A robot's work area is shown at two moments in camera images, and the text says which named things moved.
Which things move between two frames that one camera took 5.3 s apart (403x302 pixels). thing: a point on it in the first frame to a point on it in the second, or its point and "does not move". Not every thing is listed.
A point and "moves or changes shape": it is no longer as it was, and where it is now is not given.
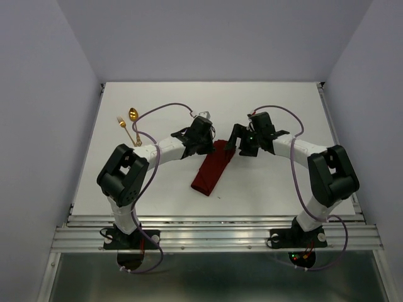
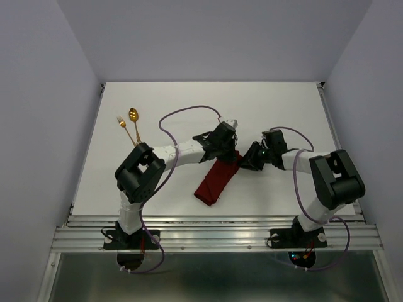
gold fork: (123, 124) does not move
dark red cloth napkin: (213, 167) moves or changes shape
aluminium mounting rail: (87, 232) does not move
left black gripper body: (210, 131) to (230, 144)
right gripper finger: (252, 153) to (252, 165)
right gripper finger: (238, 131) to (253, 158)
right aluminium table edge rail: (334, 135) does not move
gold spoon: (133, 116) does not move
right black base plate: (298, 238) does not move
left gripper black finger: (199, 143) to (223, 153)
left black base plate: (114, 240) does not move
